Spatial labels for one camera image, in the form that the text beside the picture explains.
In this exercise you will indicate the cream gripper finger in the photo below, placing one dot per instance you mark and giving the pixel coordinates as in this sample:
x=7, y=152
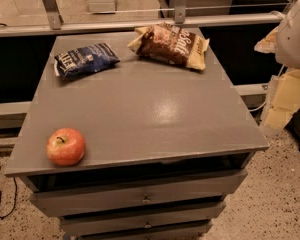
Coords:
x=282, y=99

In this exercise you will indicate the blue chip bag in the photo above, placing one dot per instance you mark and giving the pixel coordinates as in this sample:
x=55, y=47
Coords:
x=85, y=61

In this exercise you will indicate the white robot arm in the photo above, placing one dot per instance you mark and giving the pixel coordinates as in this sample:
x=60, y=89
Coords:
x=284, y=42

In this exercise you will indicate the brown chip bag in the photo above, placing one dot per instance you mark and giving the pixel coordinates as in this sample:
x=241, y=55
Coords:
x=170, y=44

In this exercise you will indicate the grey drawer cabinet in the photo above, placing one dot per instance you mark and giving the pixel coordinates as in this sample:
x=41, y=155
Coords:
x=164, y=146

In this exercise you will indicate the red apple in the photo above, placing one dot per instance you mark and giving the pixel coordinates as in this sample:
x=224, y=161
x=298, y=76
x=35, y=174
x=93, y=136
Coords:
x=66, y=147

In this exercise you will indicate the grey metal railing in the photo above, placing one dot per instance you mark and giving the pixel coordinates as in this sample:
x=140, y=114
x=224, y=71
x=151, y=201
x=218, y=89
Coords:
x=56, y=17

